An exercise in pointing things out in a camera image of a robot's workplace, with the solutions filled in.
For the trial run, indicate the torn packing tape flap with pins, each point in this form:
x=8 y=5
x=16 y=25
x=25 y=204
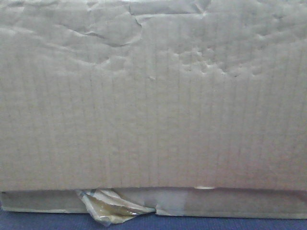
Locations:
x=107 y=207

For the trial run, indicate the plain worn cardboard box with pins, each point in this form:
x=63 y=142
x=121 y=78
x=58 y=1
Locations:
x=191 y=107

